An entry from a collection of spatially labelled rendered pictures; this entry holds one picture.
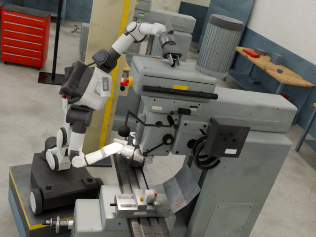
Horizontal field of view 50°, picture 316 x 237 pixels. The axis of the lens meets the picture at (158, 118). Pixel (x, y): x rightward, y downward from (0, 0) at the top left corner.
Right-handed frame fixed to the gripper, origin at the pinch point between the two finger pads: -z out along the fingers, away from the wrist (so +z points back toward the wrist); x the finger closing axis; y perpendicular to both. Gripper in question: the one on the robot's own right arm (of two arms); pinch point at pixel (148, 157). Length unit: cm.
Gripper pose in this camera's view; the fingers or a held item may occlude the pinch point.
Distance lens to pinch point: 227.0
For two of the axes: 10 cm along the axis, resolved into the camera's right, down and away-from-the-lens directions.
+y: -2.4, 8.7, 4.4
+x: 1.5, -4.1, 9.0
